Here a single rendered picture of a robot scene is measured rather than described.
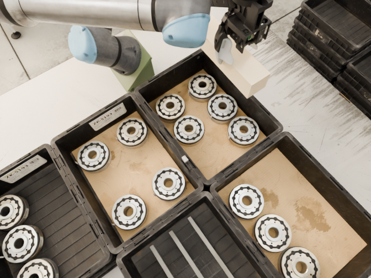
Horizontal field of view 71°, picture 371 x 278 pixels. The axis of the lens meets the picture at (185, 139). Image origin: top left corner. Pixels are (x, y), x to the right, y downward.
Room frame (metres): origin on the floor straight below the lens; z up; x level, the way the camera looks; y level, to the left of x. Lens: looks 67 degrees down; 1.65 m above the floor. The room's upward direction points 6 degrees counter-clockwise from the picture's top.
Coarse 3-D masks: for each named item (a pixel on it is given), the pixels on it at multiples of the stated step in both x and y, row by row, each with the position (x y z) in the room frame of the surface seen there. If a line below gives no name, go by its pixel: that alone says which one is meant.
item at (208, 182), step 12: (168, 72) 0.55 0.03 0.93; (144, 84) 0.51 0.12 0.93; (252, 96) 0.42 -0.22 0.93; (264, 108) 0.38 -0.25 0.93; (156, 120) 0.37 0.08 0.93; (276, 120) 0.33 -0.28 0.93; (276, 132) 0.29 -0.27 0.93; (264, 144) 0.26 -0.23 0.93; (240, 156) 0.23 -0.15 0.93; (192, 168) 0.21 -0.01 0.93; (228, 168) 0.20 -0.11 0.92; (204, 180) 0.17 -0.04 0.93; (216, 180) 0.17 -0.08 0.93
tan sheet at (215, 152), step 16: (160, 96) 0.52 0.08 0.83; (192, 112) 0.44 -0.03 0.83; (240, 112) 0.42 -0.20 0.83; (208, 128) 0.37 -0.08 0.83; (224, 128) 0.37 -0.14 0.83; (208, 144) 0.32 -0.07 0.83; (224, 144) 0.31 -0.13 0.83; (256, 144) 0.30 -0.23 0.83; (192, 160) 0.27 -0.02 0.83; (208, 160) 0.26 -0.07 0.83; (224, 160) 0.25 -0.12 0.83; (208, 176) 0.21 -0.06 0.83
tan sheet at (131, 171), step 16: (112, 128) 0.41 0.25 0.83; (112, 144) 0.35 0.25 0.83; (144, 144) 0.34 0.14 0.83; (160, 144) 0.33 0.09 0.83; (112, 160) 0.29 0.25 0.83; (128, 160) 0.29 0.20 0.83; (144, 160) 0.28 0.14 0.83; (160, 160) 0.28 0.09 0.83; (96, 176) 0.24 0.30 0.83; (112, 176) 0.24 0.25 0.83; (128, 176) 0.23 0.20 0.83; (144, 176) 0.23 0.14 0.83; (96, 192) 0.19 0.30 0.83; (112, 192) 0.19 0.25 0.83; (128, 192) 0.18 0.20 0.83; (144, 192) 0.18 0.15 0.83; (112, 208) 0.13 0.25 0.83; (160, 208) 0.12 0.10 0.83; (144, 224) 0.08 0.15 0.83
